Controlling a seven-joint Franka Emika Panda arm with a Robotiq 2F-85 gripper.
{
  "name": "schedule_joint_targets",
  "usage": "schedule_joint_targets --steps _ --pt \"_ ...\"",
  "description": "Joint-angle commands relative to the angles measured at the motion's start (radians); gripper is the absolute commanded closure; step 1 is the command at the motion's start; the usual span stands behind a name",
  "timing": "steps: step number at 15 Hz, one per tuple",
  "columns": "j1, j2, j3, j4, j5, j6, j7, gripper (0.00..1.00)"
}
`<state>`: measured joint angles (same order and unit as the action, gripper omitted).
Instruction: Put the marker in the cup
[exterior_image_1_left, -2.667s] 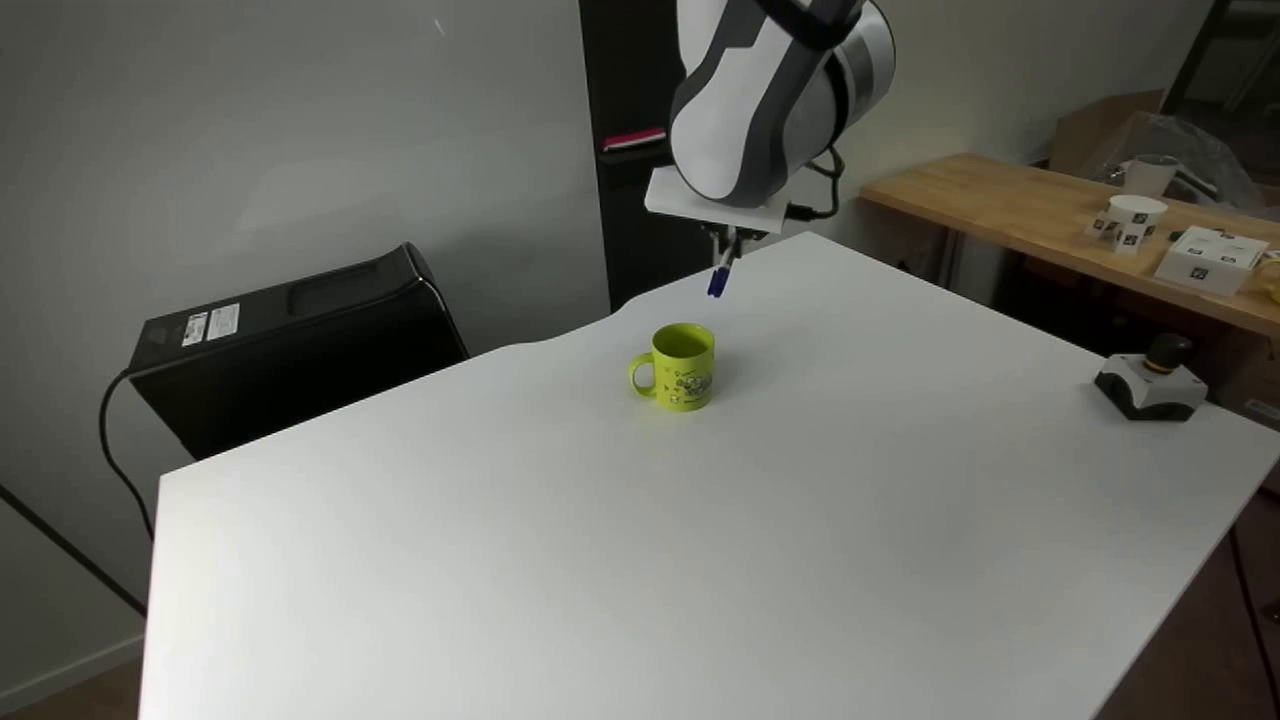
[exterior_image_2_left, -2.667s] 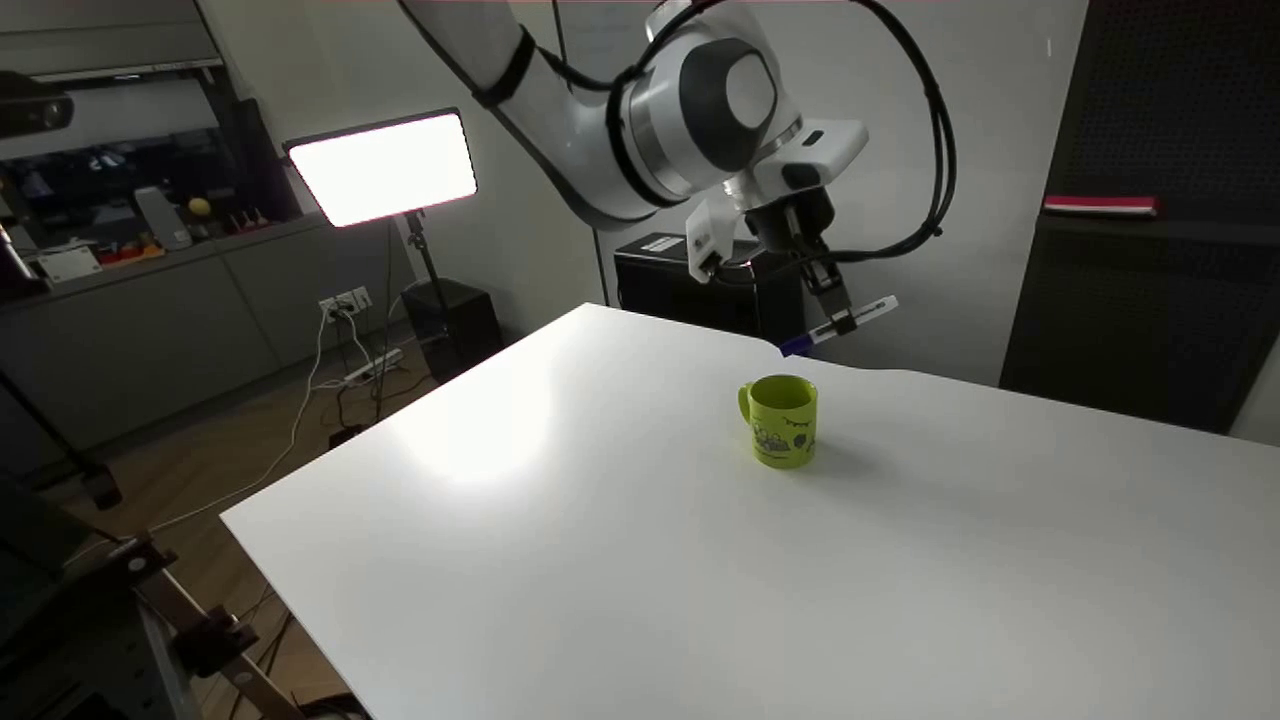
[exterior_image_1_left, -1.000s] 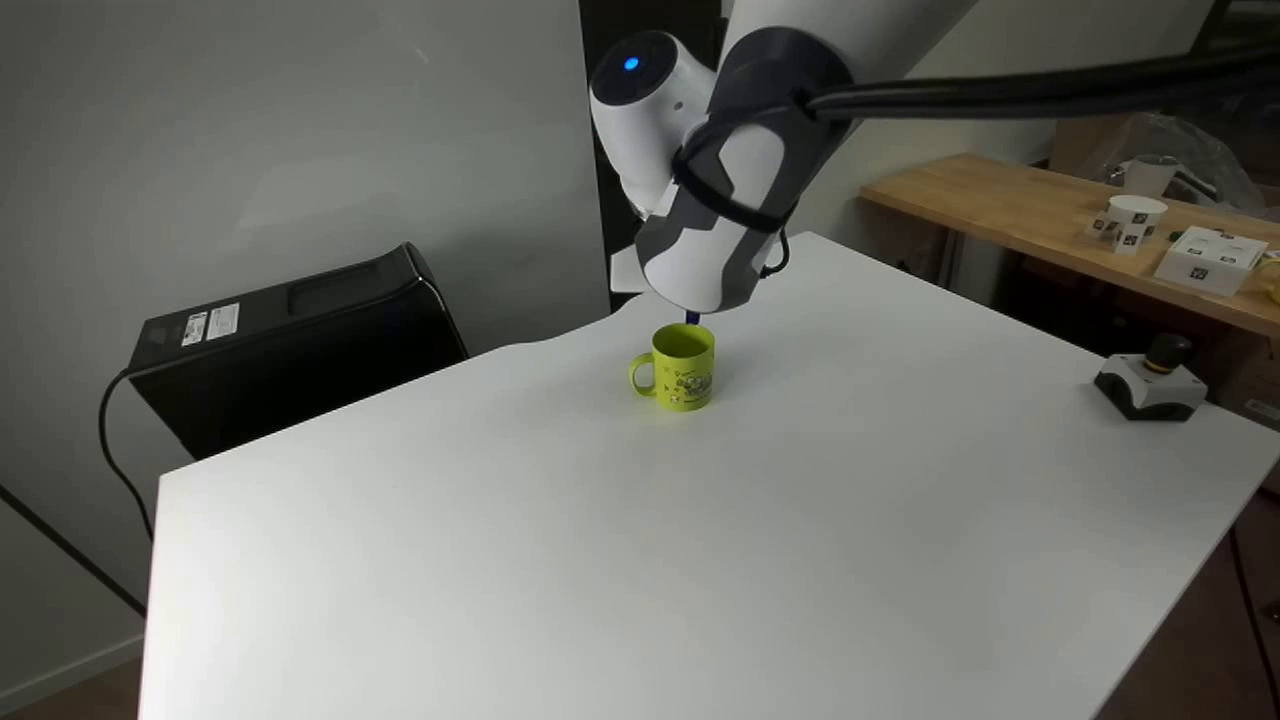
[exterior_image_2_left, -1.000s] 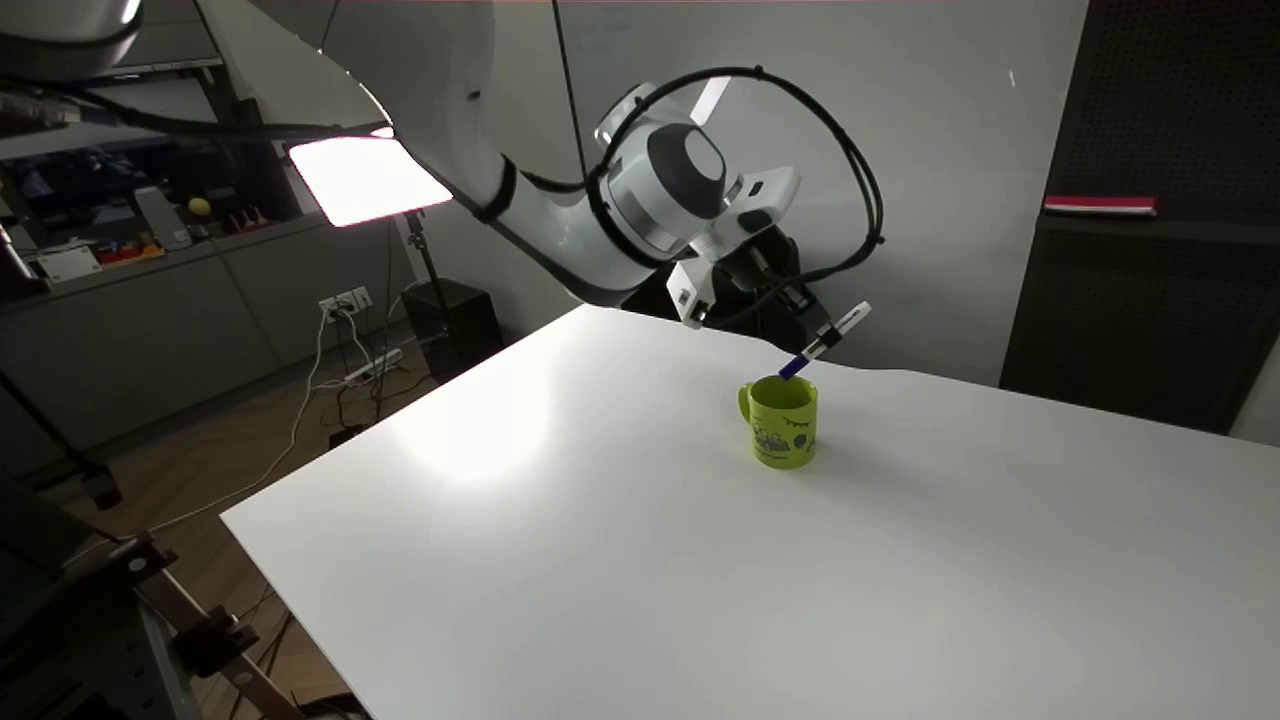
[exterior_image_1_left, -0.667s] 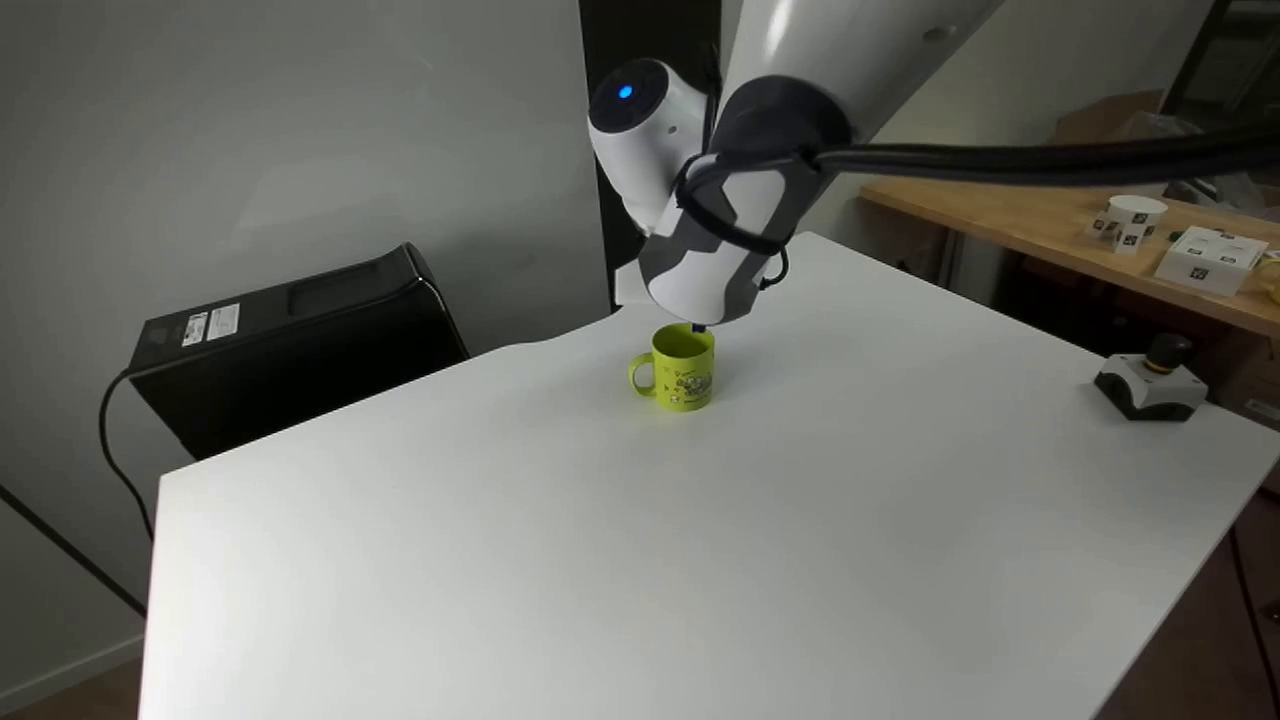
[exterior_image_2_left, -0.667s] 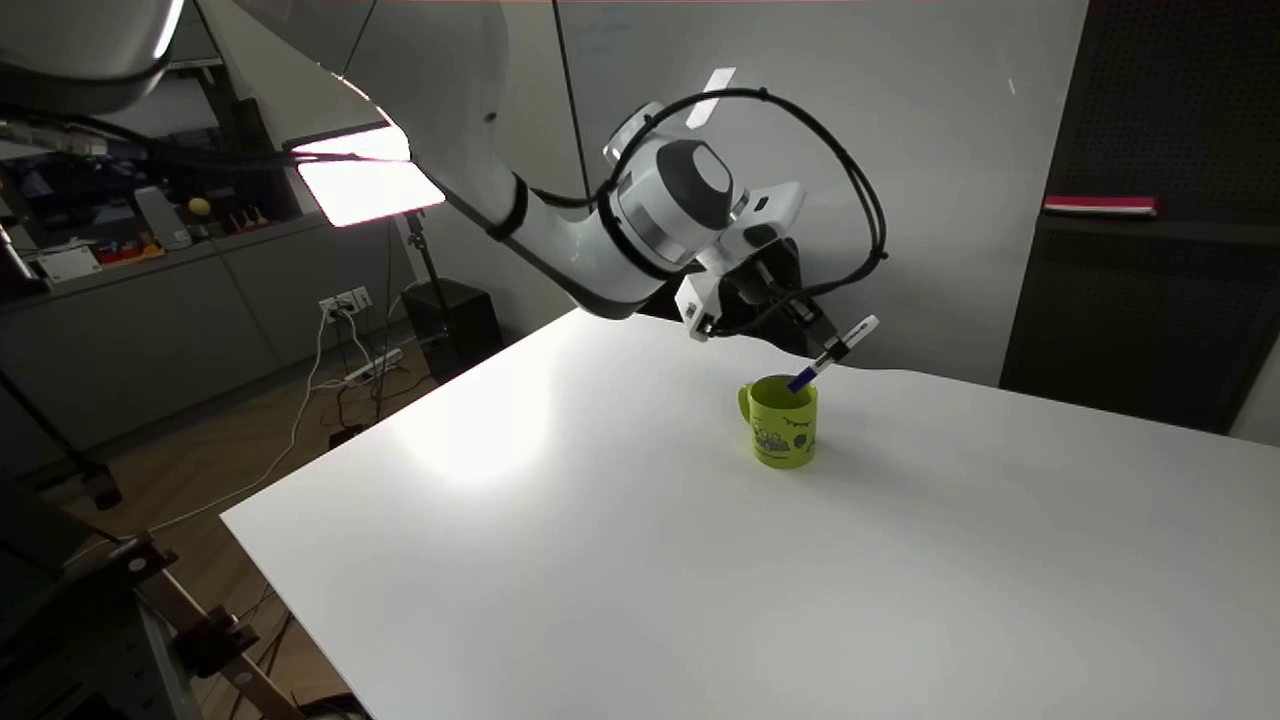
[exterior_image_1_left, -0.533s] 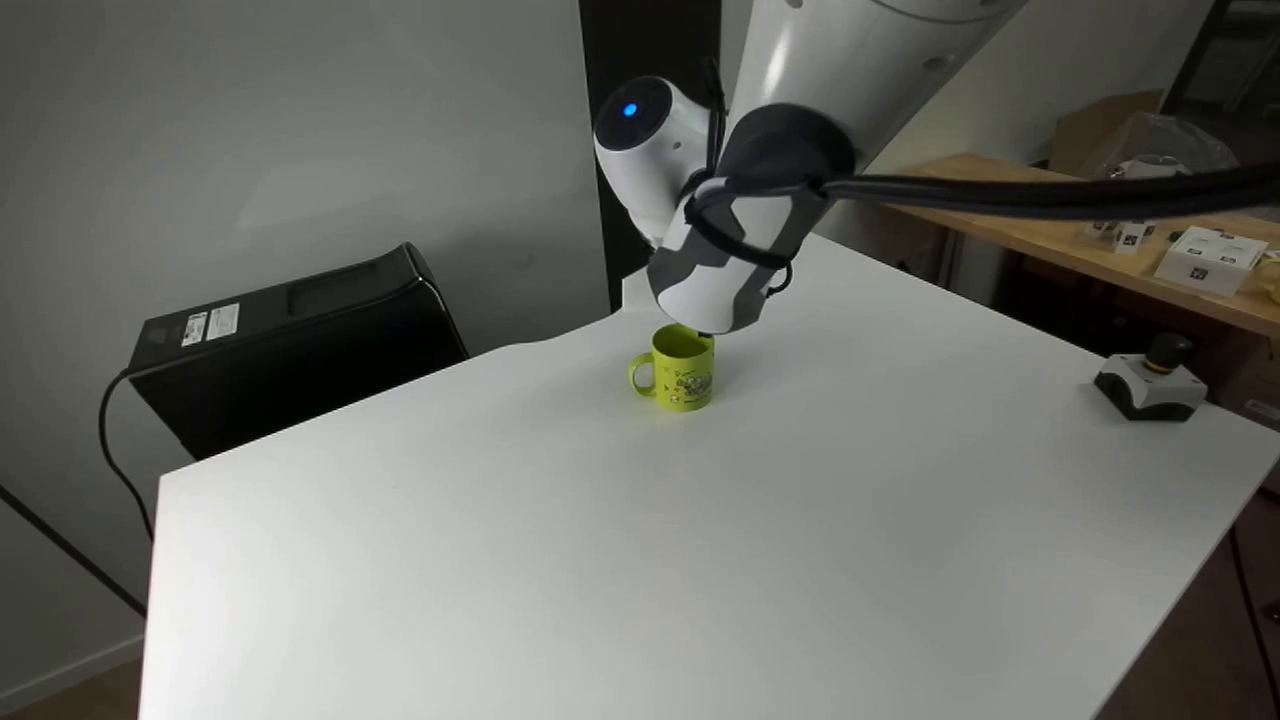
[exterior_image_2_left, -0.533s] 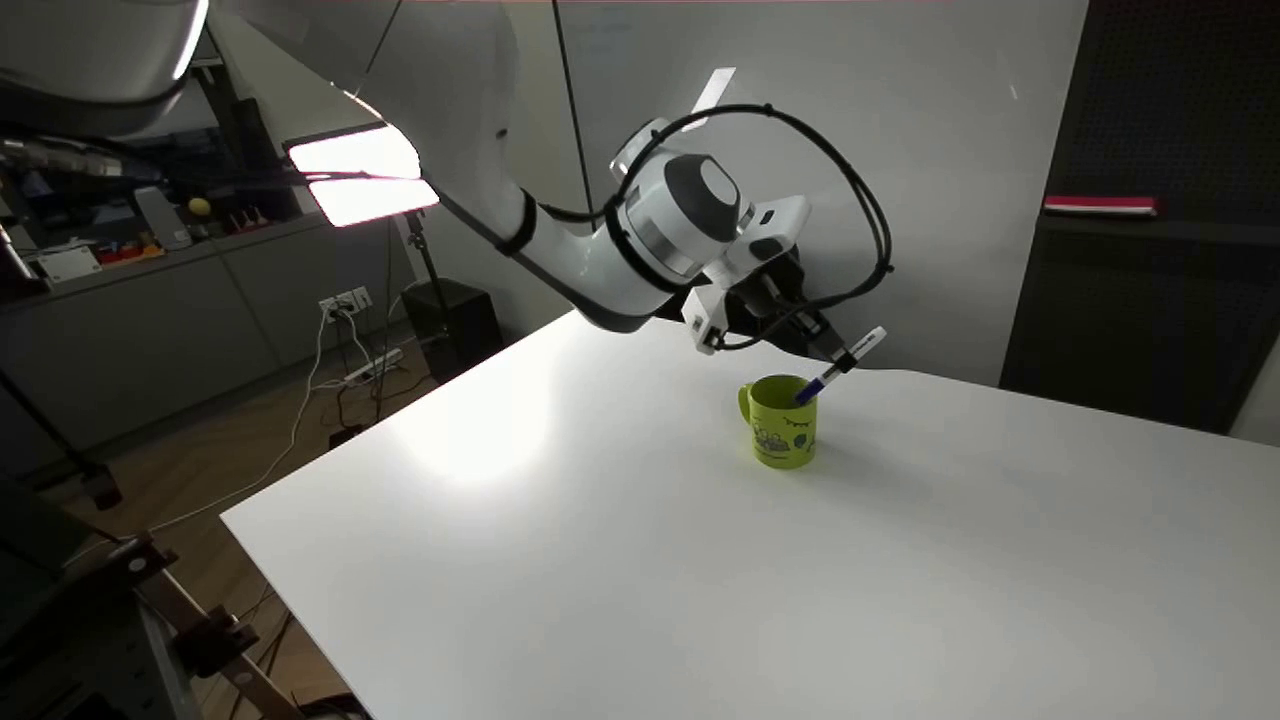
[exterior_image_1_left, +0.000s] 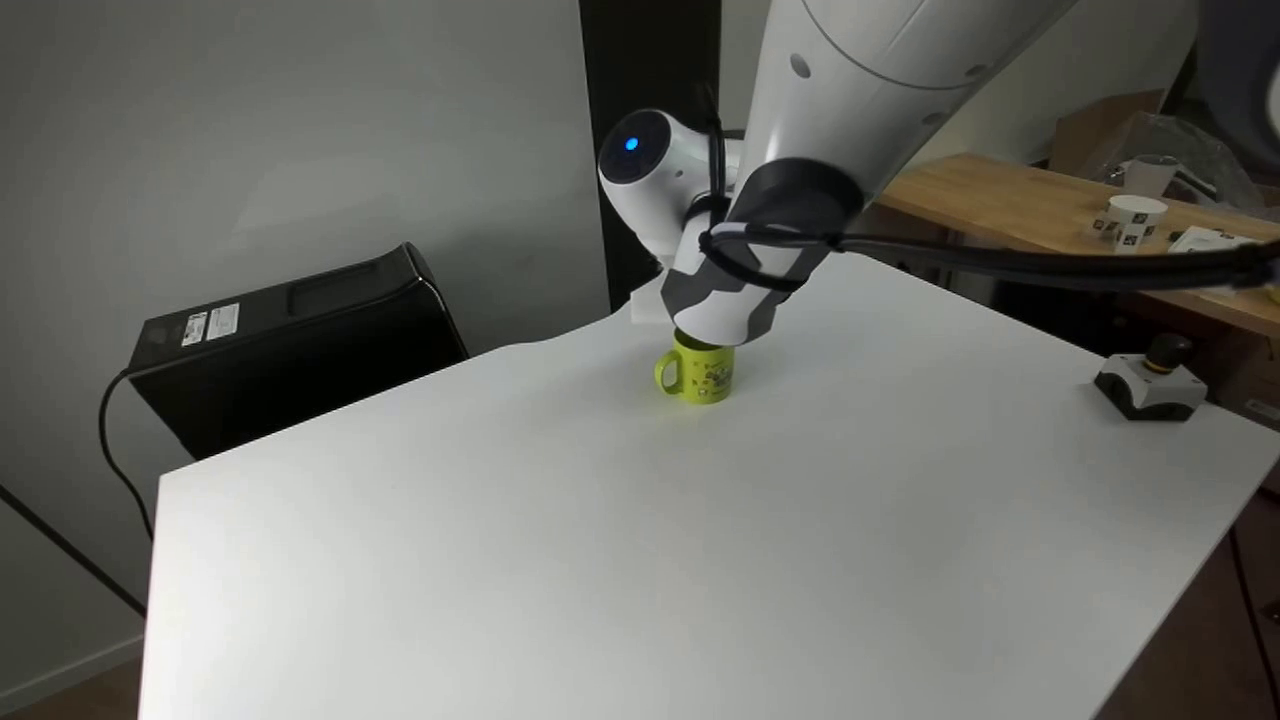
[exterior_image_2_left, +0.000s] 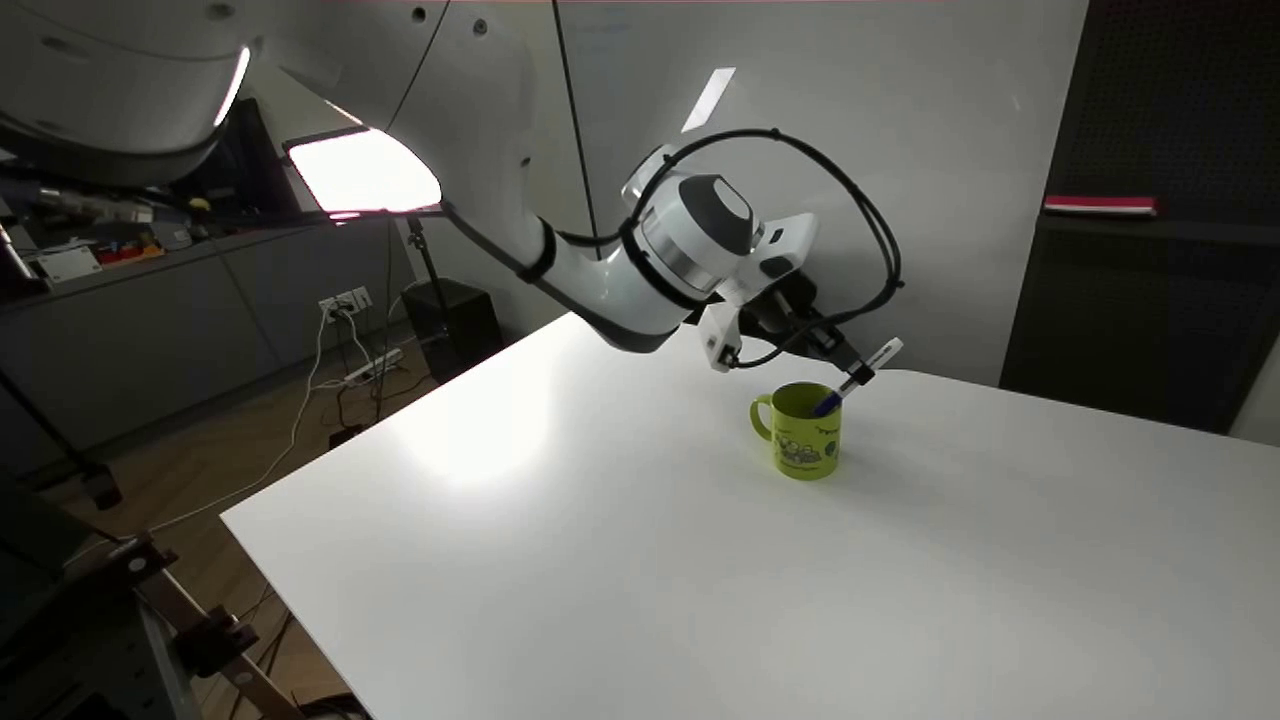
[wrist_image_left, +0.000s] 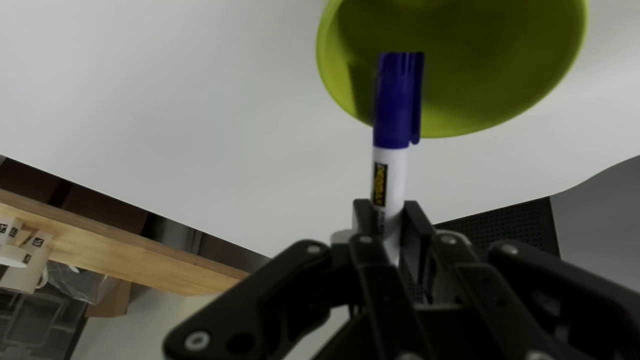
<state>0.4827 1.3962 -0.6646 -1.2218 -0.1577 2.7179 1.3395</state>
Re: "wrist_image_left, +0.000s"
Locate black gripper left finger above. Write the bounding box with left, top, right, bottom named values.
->
left=163, top=197, right=429, bottom=360

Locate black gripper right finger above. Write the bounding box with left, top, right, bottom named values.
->
left=398, top=198, right=640, bottom=360

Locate blue capped white marker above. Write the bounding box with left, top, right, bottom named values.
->
left=369, top=50, right=426, bottom=268

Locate wooden side table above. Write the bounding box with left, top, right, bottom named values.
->
left=0, top=154, right=272, bottom=320

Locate green mug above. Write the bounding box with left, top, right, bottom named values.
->
left=314, top=0, right=593, bottom=140

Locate white box with markers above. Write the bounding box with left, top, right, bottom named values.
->
left=0, top=217, right=55, bottom=297

